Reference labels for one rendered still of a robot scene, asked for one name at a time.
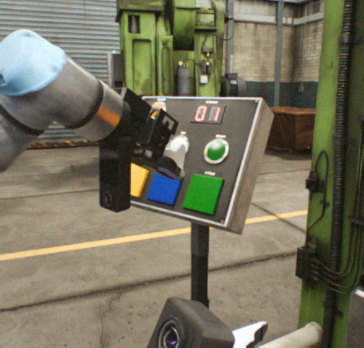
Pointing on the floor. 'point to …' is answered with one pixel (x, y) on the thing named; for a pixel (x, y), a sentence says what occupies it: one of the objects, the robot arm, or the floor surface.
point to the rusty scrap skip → (292, 130)
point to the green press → (171, 43)
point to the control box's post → (199, 263)
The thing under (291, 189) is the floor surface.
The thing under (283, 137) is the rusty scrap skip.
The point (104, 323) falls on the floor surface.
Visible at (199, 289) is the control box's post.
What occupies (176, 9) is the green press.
